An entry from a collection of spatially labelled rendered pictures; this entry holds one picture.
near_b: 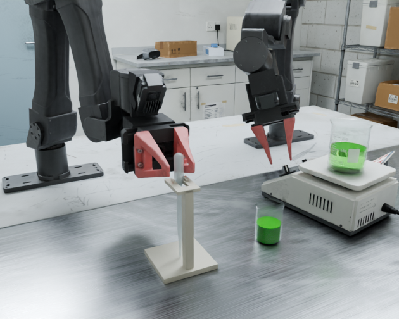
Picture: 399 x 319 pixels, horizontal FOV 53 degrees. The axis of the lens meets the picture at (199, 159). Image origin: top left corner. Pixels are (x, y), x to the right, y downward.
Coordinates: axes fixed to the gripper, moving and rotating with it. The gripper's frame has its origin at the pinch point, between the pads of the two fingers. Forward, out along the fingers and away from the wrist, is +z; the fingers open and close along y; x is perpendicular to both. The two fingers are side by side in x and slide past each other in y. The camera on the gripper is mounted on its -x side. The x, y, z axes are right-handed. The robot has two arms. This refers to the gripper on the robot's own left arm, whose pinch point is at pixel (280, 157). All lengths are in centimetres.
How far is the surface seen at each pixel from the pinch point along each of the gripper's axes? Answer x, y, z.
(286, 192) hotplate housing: -1.9, -0.1, 6.3
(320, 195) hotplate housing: -6.8, 5.2, 7.3
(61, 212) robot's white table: -11.1, -39.2, 1.8
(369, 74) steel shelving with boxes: 251, 71, -49
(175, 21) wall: 265, -70, -135
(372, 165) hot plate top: -1.6, 14.9, 4.4
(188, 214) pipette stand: -25.7, -12.1, 4.7
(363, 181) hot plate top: -9.1, 11.9, 6.2
